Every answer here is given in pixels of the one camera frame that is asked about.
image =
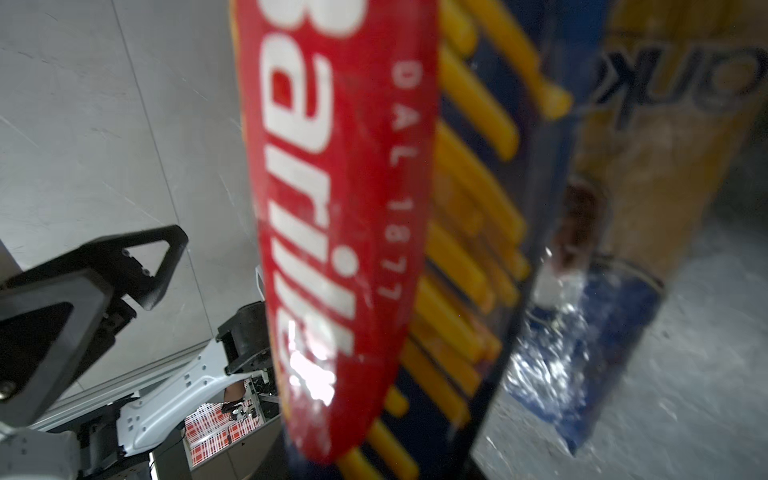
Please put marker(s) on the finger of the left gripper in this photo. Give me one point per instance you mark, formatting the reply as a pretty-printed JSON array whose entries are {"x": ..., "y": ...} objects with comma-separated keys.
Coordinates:
[
  {"x": 109, "y": 256},
  {"x": 46, "y": 327}
]

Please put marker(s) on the blue tan spaghetti bag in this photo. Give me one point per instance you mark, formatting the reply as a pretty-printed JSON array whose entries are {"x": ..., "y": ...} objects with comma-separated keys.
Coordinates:
[{"x": 676, "y": 88}]

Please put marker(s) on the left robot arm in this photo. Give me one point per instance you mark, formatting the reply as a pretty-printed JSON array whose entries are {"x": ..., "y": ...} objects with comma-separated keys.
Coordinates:
[{"x": 113, "y": 438}]

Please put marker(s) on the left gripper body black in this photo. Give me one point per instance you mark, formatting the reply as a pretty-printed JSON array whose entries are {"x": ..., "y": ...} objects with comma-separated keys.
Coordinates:
[{"x": 97, "y": 325}]

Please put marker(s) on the person in plaid sleeve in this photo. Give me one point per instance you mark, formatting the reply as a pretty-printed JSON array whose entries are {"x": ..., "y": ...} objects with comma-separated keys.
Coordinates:
[{"x": 215, "y": 426}]

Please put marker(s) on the blue Barilla spaghetti bag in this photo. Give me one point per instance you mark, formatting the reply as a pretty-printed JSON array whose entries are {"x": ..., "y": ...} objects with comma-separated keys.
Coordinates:
[{"x": 405, "y": 159}]

